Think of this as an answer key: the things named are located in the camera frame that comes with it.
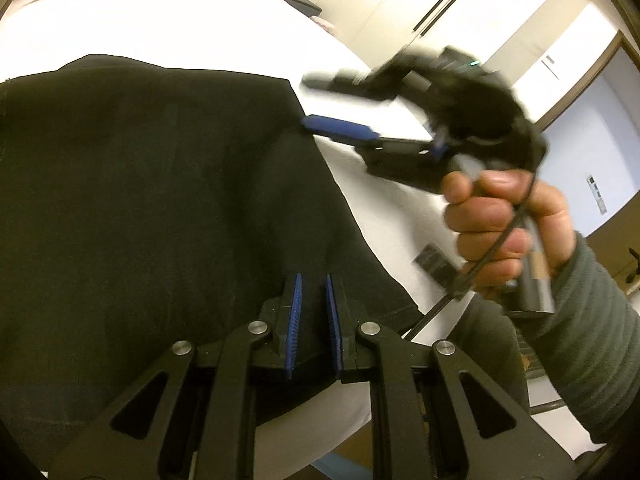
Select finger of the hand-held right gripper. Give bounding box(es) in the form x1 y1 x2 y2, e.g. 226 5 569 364
302 115 452 194
302 54 426 100

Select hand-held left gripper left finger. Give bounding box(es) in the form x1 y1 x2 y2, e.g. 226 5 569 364
47 272 304 480

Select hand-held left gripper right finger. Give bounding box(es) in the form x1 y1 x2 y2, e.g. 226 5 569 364
325 274 576 480

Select black pants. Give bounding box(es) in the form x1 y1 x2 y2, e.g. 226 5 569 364
0 55 421 471

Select person's right hand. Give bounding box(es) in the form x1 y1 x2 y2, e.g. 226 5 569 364
442 169 577 300

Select dark grey nightstand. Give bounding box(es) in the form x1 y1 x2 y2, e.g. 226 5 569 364
277 0 323 17

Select white wardrobe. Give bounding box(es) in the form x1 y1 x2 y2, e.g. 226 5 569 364
285 0 586 126

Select bed with white sheet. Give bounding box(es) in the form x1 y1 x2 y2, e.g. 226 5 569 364
0 0 481 461

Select black cable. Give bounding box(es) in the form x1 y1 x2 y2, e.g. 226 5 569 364
407 167 540 341

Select wall control panel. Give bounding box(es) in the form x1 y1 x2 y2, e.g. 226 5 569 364
586 175 609 217

